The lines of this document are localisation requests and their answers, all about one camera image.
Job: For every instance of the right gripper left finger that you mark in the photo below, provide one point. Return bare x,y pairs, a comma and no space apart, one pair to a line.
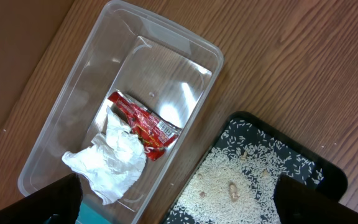
58,202

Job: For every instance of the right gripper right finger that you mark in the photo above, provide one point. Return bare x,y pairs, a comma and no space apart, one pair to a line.
295,203

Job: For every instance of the white napkin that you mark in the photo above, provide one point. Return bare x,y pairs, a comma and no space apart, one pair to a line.
114,161

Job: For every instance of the red snack wrapper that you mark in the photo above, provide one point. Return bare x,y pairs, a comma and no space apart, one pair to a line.
155,133

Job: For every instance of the clear plastic waste bin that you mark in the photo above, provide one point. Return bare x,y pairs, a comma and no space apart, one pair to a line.
159,63

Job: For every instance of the teal plastic serving tray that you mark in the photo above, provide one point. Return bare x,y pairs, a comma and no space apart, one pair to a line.
86,215

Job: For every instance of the pile of rice scraps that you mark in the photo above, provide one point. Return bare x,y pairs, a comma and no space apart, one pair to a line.
225,186

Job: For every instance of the black plastic tray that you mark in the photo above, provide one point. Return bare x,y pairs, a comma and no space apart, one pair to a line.
328,168

